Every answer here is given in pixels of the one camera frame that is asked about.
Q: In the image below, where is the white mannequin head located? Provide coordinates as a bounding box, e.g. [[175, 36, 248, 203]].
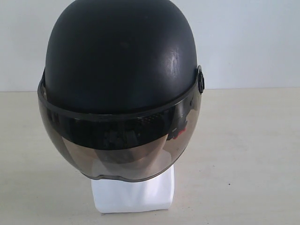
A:
[[91, 166, 174, 213]]

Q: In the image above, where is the black helmet with visor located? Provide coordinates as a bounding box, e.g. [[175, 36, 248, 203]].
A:
[[37, 0, 204, 182]]

